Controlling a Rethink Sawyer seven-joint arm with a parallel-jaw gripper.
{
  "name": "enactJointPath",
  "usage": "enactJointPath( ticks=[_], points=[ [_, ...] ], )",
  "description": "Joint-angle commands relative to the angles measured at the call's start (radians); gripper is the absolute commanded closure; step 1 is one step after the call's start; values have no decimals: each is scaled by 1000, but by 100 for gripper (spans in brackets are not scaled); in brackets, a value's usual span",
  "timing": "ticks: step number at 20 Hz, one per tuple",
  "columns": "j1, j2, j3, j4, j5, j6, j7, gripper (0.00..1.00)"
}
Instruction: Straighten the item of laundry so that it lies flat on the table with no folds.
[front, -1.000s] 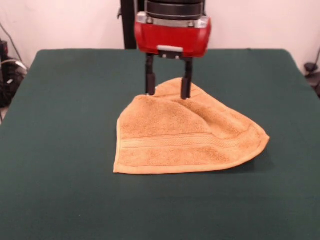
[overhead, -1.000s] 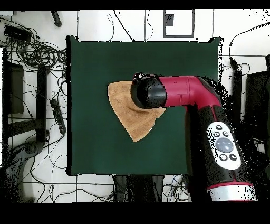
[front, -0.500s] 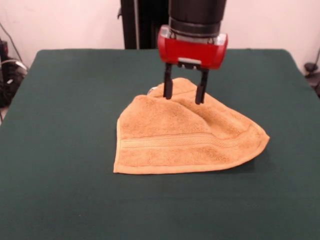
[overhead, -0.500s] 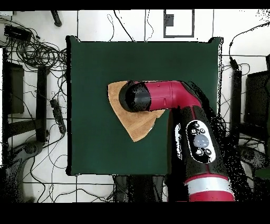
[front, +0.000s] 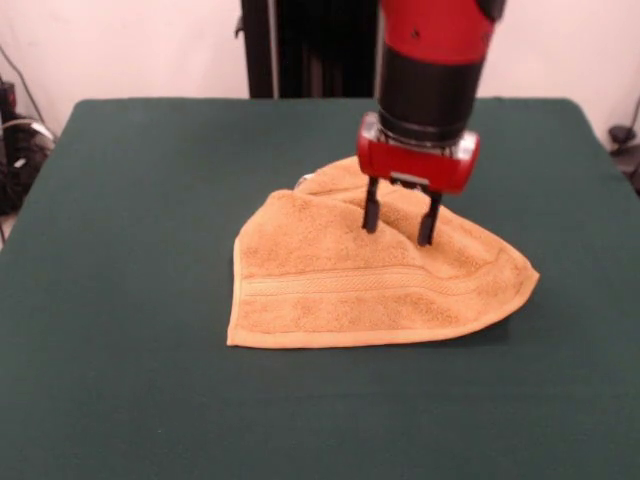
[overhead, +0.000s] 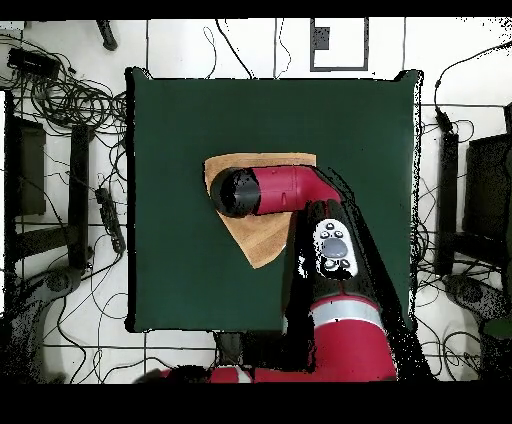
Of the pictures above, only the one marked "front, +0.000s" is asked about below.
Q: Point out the small black power adapter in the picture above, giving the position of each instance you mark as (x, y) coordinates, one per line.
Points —
(620, 135)

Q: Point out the orange terry towel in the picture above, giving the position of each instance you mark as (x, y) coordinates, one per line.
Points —
(350, 290)

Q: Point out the dark green table cloth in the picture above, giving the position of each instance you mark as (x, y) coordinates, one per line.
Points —
(150, 400)

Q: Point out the black power strip red switch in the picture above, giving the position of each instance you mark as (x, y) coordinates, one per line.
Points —
(7, 95)

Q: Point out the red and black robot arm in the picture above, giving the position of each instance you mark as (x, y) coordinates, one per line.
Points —
(430, 75)

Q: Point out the black robot pedestal stand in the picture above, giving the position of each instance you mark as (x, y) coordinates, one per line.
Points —
(310, 50)

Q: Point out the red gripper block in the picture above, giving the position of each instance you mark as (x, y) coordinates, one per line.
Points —
(415, 167)

